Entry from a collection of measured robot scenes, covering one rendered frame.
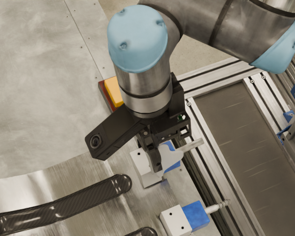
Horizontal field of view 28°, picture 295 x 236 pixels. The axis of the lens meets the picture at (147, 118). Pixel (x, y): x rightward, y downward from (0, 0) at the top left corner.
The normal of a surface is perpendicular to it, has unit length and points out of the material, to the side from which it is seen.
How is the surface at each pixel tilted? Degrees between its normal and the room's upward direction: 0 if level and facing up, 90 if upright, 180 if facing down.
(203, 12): 35
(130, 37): 11
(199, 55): 0
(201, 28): 67
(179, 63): 0
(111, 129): 41
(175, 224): 0
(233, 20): 27
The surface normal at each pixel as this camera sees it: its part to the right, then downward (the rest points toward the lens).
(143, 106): -0.05, 0.86
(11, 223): 0.48, -0.53
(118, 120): -0.58, -0.23
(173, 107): 0.42, 0.76
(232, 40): -0.37, 0.54
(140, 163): -0.09, -0.51
